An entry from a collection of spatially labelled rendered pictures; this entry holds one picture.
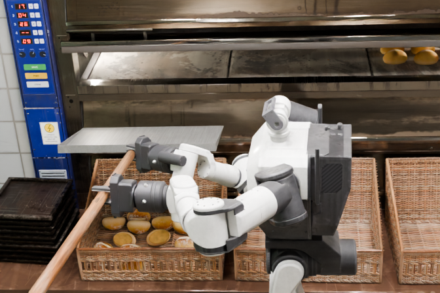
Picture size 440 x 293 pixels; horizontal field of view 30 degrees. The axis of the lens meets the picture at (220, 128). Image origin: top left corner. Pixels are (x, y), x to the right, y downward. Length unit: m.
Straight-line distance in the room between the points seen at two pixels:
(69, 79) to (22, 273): 0.79
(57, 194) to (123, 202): 1.11
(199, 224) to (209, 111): 1.39
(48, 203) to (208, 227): 1.43
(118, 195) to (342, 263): 0.74
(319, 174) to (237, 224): 0.37
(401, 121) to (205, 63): 0.84
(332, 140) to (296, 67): 1.06
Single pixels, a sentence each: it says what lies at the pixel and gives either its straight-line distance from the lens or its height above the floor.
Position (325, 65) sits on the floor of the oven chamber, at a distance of 3.42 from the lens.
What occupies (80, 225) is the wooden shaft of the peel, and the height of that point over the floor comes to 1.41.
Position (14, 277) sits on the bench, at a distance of 3.36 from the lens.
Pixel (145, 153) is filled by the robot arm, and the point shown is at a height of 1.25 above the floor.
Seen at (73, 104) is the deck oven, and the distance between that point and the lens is 3.43.
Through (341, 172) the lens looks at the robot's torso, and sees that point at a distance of 2.34.
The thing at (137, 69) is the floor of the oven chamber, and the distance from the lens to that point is 3.47.
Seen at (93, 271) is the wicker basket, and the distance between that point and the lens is 3.23.
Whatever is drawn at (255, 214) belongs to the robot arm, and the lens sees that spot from 2.06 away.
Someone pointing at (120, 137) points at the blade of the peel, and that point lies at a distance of 3.04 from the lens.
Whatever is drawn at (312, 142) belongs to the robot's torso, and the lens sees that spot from 2.38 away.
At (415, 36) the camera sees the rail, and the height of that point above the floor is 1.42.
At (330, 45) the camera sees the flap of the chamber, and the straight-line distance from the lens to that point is 3.05.
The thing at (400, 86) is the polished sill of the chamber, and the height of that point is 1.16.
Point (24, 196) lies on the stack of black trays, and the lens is 3.42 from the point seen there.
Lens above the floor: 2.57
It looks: 28 degrees down
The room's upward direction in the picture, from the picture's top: 3 degrees counter-clockwise
